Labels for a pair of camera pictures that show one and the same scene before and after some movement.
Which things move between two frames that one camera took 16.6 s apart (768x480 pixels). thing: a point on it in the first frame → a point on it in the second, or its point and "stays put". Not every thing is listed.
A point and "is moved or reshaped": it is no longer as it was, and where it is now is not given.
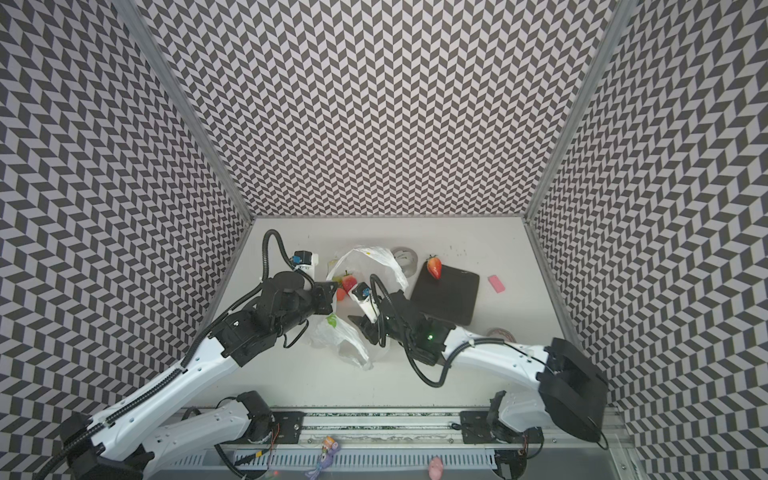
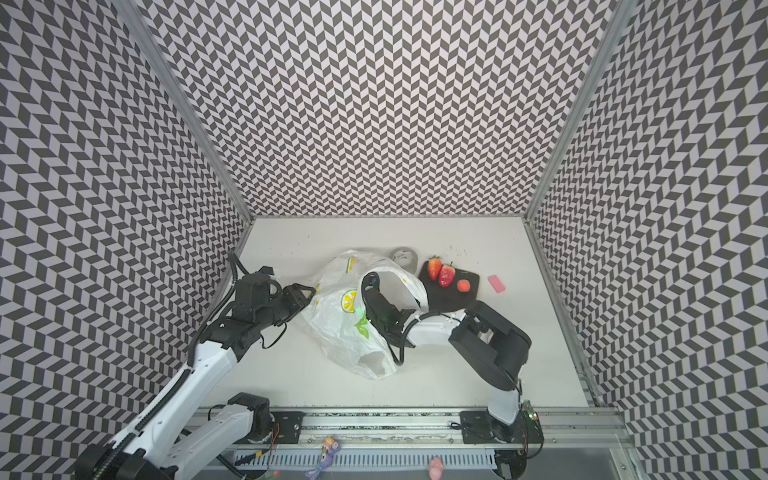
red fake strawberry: (349, 282) → (447, 274)
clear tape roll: (407, 260) stays put
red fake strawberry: (435, 266) stays put
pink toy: (436, 468) stays put
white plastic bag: (335, 332) is moved or reshaped
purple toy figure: (329, 447) stays put
